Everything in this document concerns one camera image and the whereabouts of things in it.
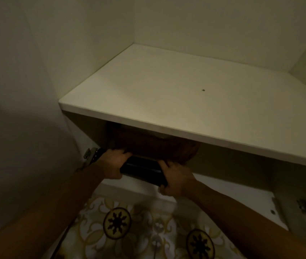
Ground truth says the person's left forearm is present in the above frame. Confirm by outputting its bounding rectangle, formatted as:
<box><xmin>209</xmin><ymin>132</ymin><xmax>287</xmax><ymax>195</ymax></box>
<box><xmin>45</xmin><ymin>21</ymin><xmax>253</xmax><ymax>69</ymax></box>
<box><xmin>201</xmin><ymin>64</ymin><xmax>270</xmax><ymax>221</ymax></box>
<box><xmin>0</xmin><ymin>164</ymin><xmax>103</xmax><ymax>259</ymax></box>

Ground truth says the person's right forearm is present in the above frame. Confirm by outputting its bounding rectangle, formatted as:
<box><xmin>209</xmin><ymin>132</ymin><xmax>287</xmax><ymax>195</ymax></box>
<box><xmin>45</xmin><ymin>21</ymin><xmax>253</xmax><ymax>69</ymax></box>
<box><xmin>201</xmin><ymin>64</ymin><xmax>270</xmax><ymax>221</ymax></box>
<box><xmin>185</xmin><ymin>181</ymin><xmax>306</xmax><ymax>259</ymax></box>

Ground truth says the black glossy box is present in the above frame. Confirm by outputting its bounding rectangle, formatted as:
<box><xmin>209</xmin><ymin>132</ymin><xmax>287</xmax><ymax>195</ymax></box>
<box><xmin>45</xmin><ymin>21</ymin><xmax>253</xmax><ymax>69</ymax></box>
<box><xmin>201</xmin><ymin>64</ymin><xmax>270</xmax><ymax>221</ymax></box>
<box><xmin>119</xmin><ymin>156</ymin><xmax>168</xmax><ymax>187</ymax></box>

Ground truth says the white cabinet shelf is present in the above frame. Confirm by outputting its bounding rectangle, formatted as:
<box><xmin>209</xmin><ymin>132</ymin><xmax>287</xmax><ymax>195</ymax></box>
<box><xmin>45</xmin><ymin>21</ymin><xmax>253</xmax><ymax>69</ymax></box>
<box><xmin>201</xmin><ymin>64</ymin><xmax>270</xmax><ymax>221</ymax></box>
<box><xmin>59</xmin><ymin>44</ymin><xmax>306</xmax><ymax>170</ymax></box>

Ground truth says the person's left hand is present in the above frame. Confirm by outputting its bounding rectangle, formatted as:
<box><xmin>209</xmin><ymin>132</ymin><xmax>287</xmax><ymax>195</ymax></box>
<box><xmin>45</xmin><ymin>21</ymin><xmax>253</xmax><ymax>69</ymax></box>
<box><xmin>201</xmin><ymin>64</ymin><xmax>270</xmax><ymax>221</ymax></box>
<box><xmin>93</xmin><ymin>148</ymin><xmax>133</xmax><ymax>180</ymax></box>

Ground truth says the white cabinet door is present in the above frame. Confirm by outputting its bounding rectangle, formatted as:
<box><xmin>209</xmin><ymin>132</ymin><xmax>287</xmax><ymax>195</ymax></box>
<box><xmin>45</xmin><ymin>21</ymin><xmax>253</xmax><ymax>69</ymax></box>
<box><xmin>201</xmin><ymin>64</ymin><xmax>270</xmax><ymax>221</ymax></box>
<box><xmin>0</xmin><ymin>0</ymin><xmax>89</xmax><ymax>235</ymax></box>

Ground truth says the person's right hand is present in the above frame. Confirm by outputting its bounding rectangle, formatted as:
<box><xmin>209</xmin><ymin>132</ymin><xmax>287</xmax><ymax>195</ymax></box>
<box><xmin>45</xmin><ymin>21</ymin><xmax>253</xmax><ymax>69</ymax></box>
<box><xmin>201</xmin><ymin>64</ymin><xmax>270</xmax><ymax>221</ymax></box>
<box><xmin>157</xmin><ymin>160</ymin><xmax>198</xmax><ymax>198</ymax></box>

